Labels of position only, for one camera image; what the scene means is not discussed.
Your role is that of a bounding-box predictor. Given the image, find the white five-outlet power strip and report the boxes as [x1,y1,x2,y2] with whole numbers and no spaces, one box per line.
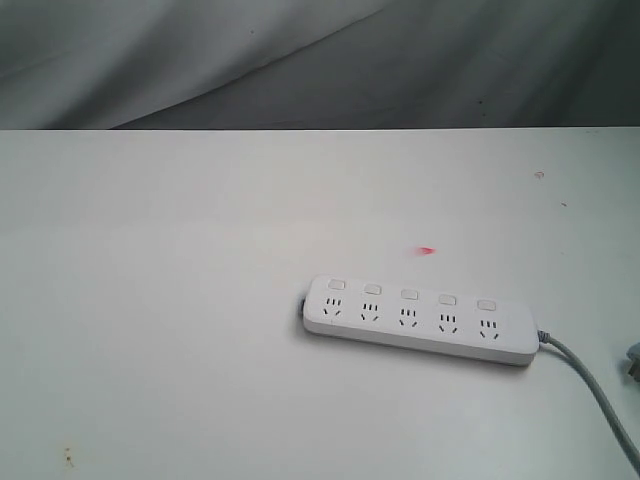
[303,275,539,366]

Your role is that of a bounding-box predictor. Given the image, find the grey plug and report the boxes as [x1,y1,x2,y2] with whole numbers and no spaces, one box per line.
[618,342,640,384]

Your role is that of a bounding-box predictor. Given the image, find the grey wrinkled backdrop cloth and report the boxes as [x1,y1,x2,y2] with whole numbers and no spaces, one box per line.
[1,1,639,130]

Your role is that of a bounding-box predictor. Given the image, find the grey power cable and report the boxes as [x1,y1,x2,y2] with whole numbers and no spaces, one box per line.
[536,328,640,464]

